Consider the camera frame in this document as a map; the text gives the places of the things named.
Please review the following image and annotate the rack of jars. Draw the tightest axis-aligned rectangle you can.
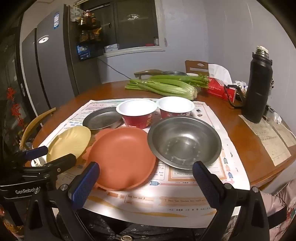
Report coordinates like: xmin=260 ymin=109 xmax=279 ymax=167
xmin=76 ymin=10 xmax=103 ymax=43

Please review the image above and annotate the crumpled white paper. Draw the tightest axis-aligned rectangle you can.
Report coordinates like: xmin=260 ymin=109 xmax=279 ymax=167
xmin=232 ymin=80 xmax=249 ymax=92

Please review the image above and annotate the blue box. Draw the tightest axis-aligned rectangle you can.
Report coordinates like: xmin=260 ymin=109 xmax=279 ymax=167
xmin=77 ymin=44 xmax=90 ymax=61

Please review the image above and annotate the red knot decoration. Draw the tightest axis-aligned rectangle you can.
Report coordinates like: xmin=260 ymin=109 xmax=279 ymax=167
xmin=6 ymin=87 xmax=27 ymax=130

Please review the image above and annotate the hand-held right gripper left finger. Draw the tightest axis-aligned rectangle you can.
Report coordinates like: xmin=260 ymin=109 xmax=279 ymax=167
xmin=24 ymin=162 xmax=111 ymax=241

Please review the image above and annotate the red tissue pack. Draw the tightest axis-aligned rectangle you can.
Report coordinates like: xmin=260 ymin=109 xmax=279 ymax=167
xmin=206 ymin=64 xmax=238 ymax=102

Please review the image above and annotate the large steel bowl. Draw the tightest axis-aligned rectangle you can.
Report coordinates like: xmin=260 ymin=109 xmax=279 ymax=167
xmin=147 ymin=116 xmax=222 ymax=168

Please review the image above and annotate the celery bunch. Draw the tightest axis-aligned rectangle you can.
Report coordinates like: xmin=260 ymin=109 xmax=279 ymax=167
xmin=125 ymin=79 xmax=198 ymax=100
xmin=150 ymin=74 xmax=210 ymax=90

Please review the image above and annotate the pink quilted clothing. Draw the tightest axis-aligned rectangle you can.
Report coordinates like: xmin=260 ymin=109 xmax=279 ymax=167
xmin=260 ymin=179 xmax=296 ymax=241

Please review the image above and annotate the yellow plate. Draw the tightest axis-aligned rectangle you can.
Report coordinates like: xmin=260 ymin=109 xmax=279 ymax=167
xmin=46 ymin=126 xmax=92 ymax=164

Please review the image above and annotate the black cable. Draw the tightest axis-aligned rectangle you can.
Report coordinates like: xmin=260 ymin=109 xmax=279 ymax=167
xmin=97 ymin=57 xmax=137 ymax=80

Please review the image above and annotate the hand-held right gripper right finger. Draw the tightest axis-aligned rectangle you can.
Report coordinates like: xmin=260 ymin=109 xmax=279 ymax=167
xmin=192 ymin=161 xmax=271 ymax=241

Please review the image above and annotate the red paper bowl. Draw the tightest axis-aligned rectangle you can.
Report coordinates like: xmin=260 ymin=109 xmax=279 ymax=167
xmin=116 ymin=99 xmax=158 ymax=129
xmin=157 ymin=96 xmax=195 ymax=120

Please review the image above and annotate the beige paper sheet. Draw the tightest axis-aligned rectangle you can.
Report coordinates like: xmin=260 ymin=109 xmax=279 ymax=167
xmin=238 ymin=115 xmax=292 ymax=167
xmin=272 ymin=120 xmax=296 ymax=147

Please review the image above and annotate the wooden chair back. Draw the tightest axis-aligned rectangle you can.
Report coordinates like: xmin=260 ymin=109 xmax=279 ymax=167
xmin=185 ymin=60 xmax=210 ymax=76

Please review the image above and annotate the curved brown wooden chair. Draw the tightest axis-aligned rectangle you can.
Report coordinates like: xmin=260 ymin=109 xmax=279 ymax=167
xmin=134 ymin=69 xmax=166 ymax=80

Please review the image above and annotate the black thermos bottle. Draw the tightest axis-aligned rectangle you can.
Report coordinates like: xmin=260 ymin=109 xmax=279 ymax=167
xmin=242 ymin=46 xmax=274 ymax=123

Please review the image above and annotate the shallow steel plate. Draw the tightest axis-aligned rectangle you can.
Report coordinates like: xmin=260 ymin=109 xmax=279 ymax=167
xmin=83 ymin=107 xmax=123 ymax=135

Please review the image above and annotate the yellow chair back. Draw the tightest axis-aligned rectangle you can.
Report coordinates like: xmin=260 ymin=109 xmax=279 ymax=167
xmin=20 ymin=107 xmax=56 ymax=150

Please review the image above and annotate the printed newspaper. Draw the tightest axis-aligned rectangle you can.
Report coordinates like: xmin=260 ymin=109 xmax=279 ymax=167
xmin=35 ymin=98 xmax=251 ymax=229

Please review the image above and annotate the grey refrigerator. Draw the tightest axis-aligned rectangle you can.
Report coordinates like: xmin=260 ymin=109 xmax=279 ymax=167
xmin=21 ymin=5 xmax=102 ymax=112

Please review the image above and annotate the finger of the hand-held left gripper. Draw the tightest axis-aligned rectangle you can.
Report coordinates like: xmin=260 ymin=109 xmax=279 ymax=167
xmin=43 ymin=153 xmax=77 ymax=174
xmin=13 ymin=146 xmax=48 ymax=163

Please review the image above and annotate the dark glass cabinet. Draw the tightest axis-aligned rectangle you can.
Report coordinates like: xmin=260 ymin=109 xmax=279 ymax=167
xmin=0 ymin=25 xmax=35 ymax=149

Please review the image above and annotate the window with white frame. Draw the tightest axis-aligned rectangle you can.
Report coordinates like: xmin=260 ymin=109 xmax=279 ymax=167
xmin=102 ymin=0 xmax=167 ymax=57

